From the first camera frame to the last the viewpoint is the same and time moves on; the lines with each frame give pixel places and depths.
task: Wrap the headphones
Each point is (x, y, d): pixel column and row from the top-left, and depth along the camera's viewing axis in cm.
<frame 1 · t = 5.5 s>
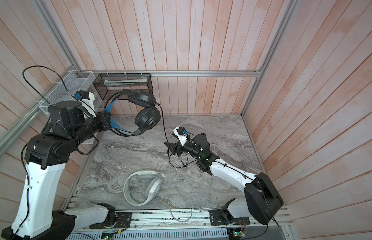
left hand: (111, 118, 59), fingers closed
right hand: (169, 138, 75), fingers open
white headphones: (153, 190, 76), point 9 cm above the table

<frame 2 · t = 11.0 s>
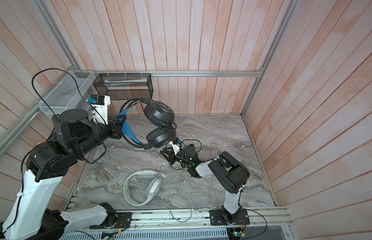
left hand: (125, 121, 55), fingers closed
right hand: (163, 151, 85), fingers open
the named things where they were.

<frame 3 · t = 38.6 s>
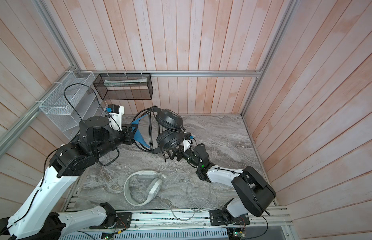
left hand: (138, 130, 60), fingers closed
right hand: (170, 144, 78), fingers open
the named things where they were.

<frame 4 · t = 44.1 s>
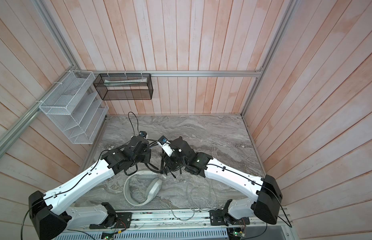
left hand: (147, 155, 77), fingers closed
right hand: (165, 151, 74), fingers open
the named things where they were.

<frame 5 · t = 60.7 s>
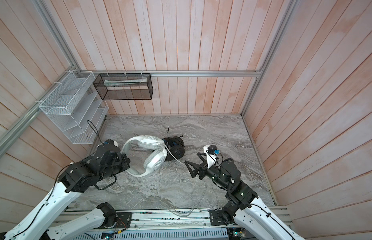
left hand: (130, 164, 68), fingers closed
right hand: (192, 158, 68), fingers open
white headphones: (154, 159, 59), point 35 cm above the table

